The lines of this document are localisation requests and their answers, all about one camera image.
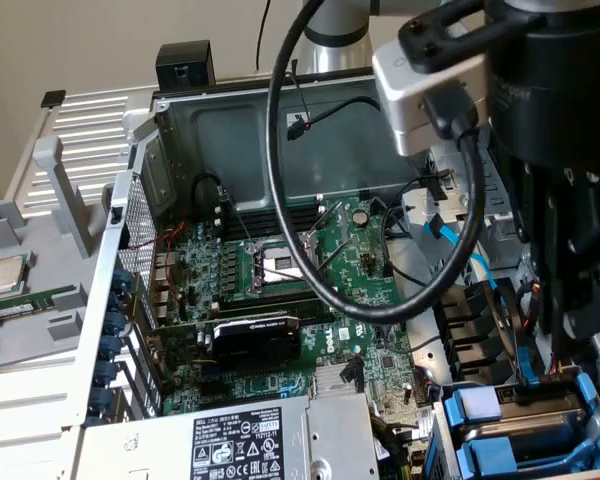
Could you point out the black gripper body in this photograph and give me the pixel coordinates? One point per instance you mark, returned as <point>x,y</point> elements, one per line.
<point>555,100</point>

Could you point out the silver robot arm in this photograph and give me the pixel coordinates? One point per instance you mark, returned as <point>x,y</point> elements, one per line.
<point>340,50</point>

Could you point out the blue plastic disk carrier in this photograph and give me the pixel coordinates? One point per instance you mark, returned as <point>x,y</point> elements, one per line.
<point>487,452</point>

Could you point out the silver metal drive cage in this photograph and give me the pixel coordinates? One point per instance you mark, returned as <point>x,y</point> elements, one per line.
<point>500,230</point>

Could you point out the black plastic fan shroud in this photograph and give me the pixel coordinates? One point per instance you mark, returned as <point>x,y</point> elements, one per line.
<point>470,340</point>

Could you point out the hard drive with blue caddy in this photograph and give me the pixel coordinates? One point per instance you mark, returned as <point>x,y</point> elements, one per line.
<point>437,415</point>

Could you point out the green motherboard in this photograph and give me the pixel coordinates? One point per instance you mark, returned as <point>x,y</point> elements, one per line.
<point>375,260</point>

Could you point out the coin cell battery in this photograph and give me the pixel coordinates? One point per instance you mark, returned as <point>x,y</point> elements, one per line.
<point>361,217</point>

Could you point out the thin metal locking lever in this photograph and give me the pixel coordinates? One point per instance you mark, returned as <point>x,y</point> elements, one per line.
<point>239,223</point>
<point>329,261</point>

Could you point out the metal socket cover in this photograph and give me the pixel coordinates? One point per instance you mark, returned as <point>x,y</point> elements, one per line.
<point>341,217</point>

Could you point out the silver chipset heatsink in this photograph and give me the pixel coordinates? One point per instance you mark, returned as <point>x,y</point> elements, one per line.
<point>327,381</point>

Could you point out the black RAM slot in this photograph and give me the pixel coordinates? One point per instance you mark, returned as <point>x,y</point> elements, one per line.
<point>300,314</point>
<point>275,296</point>
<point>255,228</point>
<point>255,216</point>

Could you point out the CPU socket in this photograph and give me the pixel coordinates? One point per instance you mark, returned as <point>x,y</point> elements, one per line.
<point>270,265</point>

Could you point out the black graphics card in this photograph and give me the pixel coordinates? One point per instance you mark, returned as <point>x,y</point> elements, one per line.
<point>255,345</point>

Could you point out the open grey PC case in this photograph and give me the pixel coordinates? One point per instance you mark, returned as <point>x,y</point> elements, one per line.
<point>230,145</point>

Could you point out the black expansion slot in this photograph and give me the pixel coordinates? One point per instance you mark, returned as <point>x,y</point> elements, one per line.
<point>215,389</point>

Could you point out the black plastic block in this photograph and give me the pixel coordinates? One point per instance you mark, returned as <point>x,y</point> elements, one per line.
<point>185,57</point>

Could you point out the silver power supply unit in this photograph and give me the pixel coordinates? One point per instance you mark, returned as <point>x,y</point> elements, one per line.
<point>155,445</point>

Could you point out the dark blue round knob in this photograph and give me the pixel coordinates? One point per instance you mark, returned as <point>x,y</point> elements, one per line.
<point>100,398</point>
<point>115,299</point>
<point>121,276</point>
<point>109,346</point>
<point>105,372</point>
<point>112,322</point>

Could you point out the green RAM stick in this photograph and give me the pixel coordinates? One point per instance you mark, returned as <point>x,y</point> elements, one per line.
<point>30,301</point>

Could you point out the grey parts rack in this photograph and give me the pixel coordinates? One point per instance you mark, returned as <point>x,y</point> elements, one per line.
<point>30,345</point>

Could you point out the silver CPU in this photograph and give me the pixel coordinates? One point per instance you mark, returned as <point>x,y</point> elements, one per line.
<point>7,276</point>

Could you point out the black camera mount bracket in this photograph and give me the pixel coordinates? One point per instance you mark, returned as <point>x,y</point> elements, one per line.
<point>430,42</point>

